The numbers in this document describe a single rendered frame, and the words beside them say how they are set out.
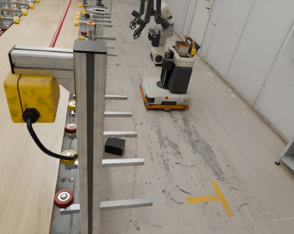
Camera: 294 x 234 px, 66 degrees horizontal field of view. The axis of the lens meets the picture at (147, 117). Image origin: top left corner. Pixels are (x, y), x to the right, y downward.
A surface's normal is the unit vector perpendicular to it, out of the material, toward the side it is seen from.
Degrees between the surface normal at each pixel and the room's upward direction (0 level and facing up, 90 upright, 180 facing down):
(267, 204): 0
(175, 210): 0
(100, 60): 90
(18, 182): 0
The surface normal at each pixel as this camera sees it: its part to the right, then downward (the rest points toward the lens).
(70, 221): 0.14, -0.81
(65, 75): 0.19, 0.58
